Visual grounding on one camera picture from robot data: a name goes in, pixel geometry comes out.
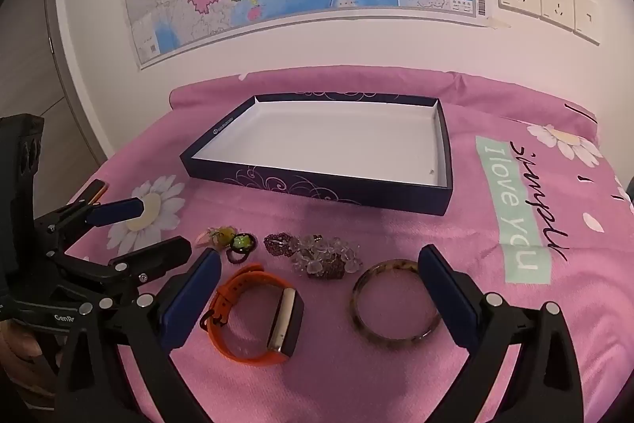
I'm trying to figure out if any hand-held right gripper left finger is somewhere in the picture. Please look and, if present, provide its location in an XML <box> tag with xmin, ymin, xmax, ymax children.
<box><xmin>54</xmin><ymin>247</ymin><xmax>222</xmax><ymax>423</ymax></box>

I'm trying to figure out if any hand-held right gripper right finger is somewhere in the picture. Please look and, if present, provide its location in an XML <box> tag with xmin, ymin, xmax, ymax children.
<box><xmin>418</xmin><ymin>245</ymin><xmax>585</xmax><ymax>423</ymax></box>

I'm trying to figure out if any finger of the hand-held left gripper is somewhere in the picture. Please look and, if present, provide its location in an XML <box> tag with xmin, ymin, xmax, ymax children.
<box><xmin>34</xmin><ymin>178</ymin><xmax>146</xmax><ymax>251</ymax></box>
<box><xmin>48</xmin><ymin>235</ymin><xmax>193</xmax><ymax>301</ymax></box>

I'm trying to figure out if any orange smart watch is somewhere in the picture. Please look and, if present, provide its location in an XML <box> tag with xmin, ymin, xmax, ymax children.
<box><xmin>199</xmin><ymin>263</ymin><xmax>304</xmax><ymax>362</ymax></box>

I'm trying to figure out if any yellow amber ring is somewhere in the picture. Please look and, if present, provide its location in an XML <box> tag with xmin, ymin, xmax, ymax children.
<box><xmin>212</xmin><ymin>227</ymin><xmax>237</xmax><ymax>251</ymax></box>

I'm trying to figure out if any green stone beaded ring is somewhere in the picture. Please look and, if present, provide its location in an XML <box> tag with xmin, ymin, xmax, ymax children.
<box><xmin>226</xmin><ymin>232</ymin><xmax>259</xmax><ymax>265</ymax></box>

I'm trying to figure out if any brown mottled bangle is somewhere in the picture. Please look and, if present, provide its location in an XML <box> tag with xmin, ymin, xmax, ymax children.
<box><xmin>352</xmin><ymin>258</ymin><xmax>443</xmax><ymax>344</ymax></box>

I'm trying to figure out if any purple beaded bracelet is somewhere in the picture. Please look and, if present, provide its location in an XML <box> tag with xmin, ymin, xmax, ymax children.
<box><xmin>264</xmin><ymin>232</ymin><xmax>348</xmax><ymax>280</ymax></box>

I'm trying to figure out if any clear crystal bead bracelet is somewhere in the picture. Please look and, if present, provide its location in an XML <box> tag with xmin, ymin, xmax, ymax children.
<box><xmin>290</xmin><ymin>233</ymin><xmax>363</xmax><ymax>278</ymax></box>

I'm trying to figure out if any dark blue cardboard box lid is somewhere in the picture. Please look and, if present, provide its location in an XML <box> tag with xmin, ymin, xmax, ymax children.
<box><xmin>179</xmin><ymin>92</ymin><xmax>454</xmax><ymax>216</ymax></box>

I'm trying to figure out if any person's left hand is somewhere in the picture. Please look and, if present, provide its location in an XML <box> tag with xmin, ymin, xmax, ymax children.
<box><xmin>0</xmin><ymin>326</ymin><xmax>56</xmax><ymax>370</ymax></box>

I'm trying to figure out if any grey door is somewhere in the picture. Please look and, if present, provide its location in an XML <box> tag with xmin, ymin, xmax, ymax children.
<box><xmin>0</xmin><ymin>0</ymin><xmax>108</xmax><ymax>173</ymax></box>

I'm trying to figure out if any pink flower printed blanket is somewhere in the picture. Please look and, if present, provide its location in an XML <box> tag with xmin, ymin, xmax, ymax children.
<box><xmin>69</xmin><ymin>65</ymin><xmax>634</xmax><ymax>423</ymax></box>

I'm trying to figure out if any white wall switch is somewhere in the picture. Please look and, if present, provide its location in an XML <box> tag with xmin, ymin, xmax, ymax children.
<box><xmin>573</xmin><ymin>0</ymin><xmax>602</xmax><ymax>46</ymax></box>

